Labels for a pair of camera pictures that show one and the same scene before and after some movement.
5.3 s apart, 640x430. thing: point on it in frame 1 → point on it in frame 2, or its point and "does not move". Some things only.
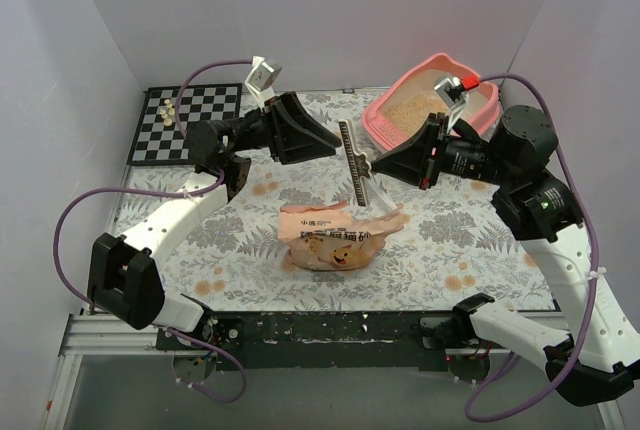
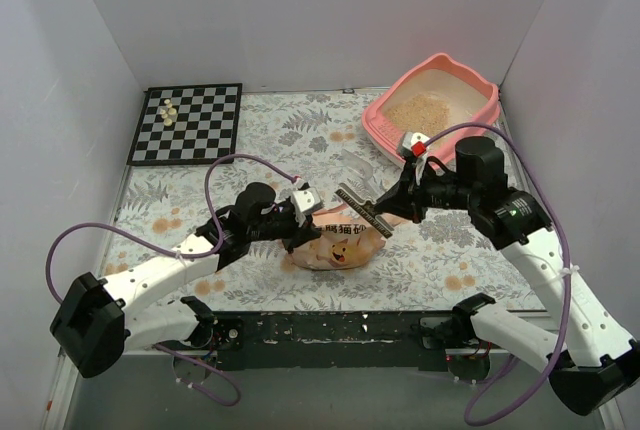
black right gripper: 431,151 → 405,195
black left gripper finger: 295,135 → 303,236
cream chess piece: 168,121 does not move
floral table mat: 458,252 does not move
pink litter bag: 329,237 does not move
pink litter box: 387,117 does not move
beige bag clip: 358,164 → 365,207
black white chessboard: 154,143 does not move
